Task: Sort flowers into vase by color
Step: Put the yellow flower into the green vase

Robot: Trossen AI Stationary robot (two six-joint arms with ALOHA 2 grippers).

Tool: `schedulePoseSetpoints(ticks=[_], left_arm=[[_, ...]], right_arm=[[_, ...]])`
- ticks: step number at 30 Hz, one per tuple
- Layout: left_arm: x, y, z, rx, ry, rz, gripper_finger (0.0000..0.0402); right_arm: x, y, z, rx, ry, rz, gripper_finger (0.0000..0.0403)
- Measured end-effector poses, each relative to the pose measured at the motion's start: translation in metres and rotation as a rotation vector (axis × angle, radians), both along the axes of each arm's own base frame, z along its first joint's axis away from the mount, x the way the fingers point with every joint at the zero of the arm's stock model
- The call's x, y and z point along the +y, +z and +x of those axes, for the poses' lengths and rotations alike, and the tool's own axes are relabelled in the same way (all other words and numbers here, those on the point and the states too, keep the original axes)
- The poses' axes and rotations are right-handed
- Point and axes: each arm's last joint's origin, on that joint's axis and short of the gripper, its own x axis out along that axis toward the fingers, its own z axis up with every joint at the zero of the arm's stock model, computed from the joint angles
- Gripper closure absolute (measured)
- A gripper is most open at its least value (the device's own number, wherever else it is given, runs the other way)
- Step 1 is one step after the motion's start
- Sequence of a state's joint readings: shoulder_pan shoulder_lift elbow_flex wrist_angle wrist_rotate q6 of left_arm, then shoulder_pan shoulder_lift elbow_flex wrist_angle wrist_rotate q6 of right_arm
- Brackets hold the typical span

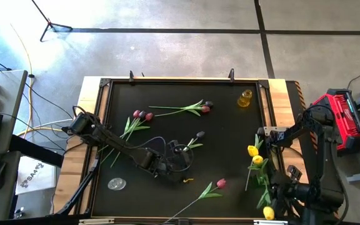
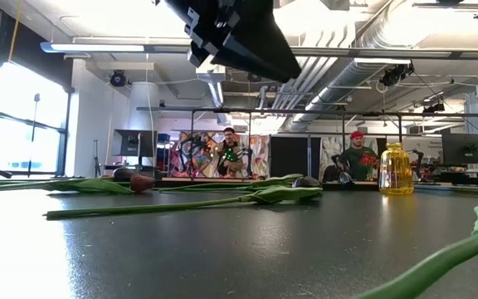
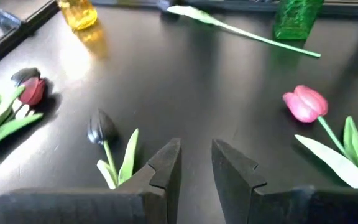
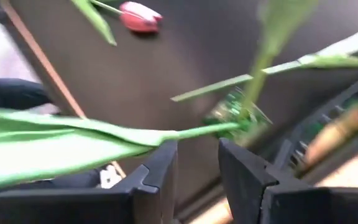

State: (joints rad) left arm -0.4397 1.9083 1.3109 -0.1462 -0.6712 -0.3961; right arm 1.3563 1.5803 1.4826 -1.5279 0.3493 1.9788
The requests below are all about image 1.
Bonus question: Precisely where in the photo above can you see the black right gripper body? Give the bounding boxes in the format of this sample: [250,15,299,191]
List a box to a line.
[276,181,311,206]

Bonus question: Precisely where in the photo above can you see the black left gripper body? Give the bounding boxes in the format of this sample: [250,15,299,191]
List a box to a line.
[144,150,176,178]

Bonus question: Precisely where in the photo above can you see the yellow artificial tulip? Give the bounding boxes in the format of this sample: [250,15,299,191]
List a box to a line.
[256,187,276,221]
[247,155,270,188]
[244,134,264,192]

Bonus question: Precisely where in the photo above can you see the dark tulip with pale stem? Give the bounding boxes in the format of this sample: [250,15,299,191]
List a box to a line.
[182,131,206,153]

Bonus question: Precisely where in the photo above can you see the clear glass vase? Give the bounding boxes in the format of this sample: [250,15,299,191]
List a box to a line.
[107,177,127,191]

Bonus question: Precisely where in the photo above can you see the yellow glass vase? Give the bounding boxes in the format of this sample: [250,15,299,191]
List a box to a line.
[237,89,253,109]

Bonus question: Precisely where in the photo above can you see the black table mat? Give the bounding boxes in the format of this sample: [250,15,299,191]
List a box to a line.
[91,81,278,219]

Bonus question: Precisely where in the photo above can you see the silver mounting plate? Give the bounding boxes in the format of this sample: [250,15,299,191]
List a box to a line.
[257,126,297,136]

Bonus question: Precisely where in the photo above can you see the black diagonal rig strut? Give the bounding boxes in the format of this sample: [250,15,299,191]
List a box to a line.
[54,157,101,217]

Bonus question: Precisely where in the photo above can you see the red power supply box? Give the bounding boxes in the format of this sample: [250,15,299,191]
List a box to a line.
[312,89,360,154]

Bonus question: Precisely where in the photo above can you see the black diagonal beam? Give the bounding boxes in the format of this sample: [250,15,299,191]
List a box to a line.
[9,134,64,168]

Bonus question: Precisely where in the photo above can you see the grey desk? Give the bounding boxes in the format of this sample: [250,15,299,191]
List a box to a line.
[0,69,29,223]

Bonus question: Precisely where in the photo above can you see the black tripod stand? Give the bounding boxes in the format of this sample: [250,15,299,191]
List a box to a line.
[31,0,74,43]

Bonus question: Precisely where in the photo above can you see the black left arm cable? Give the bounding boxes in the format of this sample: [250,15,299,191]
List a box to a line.
[126,136,196,173]

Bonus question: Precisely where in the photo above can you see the white end bracket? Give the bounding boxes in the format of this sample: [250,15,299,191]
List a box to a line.
[79,218,115,225]
[253,219,289,225]

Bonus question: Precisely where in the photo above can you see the white floor cable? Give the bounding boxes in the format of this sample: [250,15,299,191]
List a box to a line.
[31,118,74,129]

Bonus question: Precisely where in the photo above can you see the yellow floor cable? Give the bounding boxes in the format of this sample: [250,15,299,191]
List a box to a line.
[9,22,65,140]

